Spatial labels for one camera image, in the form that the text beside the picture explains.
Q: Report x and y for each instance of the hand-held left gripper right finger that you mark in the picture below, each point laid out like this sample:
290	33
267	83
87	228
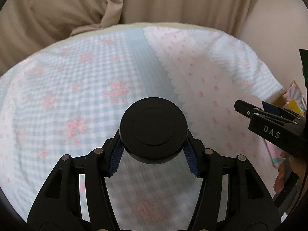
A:
192	161

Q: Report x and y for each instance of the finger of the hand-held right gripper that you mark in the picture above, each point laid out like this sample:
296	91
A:
273	108
259	112

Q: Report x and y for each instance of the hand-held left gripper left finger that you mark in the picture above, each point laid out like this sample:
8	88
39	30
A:
115	158

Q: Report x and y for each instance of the pink patterned cardboard box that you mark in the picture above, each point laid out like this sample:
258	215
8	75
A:
294	96

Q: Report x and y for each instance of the black lidded round jar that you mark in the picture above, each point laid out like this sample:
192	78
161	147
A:
152	127

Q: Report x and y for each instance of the person's right hand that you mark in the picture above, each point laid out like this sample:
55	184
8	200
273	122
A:
281	170

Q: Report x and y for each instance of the pink patterned box lid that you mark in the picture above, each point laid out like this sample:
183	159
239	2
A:
274	154

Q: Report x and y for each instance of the checked floral bed sheet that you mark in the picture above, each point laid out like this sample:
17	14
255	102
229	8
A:
96	81

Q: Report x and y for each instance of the beige curtain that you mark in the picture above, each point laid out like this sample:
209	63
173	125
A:
187	2
48	16

